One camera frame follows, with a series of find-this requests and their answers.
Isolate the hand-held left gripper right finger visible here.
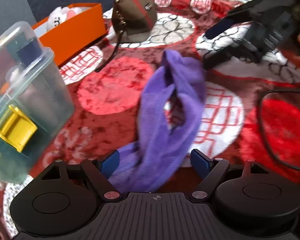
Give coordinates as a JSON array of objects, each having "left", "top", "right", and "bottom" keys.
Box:
[{"left": 190, "top": 149, "right": 269, "bottom": 202}]

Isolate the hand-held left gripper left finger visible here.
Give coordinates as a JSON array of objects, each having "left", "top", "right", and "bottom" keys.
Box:
[{"left": 40, "top": 150, "right": 121, "bottom": 202}]

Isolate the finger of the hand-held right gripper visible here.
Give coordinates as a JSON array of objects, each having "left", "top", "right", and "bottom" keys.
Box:
[
  {"left": 205, "top": 0, "right": 266, "bottom": 41},
  {"left": 202, "top": 42, "right": 263, "bottom": 71}
]

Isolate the purple fleece towel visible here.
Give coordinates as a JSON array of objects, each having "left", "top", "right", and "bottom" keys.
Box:
[{"left": 107, "top": 50, "right": 207, "bottom": 193}]

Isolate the white speckled cloth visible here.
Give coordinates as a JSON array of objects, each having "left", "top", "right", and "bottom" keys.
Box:
[{"left": 2, "top": 175, "right": 35, "bottom": 232}]

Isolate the orange cardboard box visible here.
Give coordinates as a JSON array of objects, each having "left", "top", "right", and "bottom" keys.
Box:
[{"left": 31, "top": 3, "right": 108, "bottom": 68}]

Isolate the white plush toy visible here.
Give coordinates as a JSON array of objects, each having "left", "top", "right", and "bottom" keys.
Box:
[{"left": 45, "top": 6, "right": 90, "bottom": 32}]

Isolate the red floral printed blanket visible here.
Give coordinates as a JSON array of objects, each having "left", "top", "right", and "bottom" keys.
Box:
[{"left": 0, "top": 0, "right": 300, "bottom": 240}]

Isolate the brown striped pouch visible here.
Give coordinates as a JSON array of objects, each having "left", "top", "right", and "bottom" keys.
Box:
[{"left": 95, "top": 0, "right": 158, "bottom": 73}]

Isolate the clear plastic storage box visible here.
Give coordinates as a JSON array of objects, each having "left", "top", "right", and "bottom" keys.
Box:
[{"left": 0, "top": 21, "right": 75, "bottom": 185}]

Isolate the blue capped bottle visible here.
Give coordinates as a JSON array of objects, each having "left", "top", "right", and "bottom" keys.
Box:
[{"left": 16, "top": 39, "right": 44, "bottom": 65}]

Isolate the black cable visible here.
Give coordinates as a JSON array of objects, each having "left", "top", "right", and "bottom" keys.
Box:
[{"left": 257, "top": 89, "right": 300, "bottom": 173}]

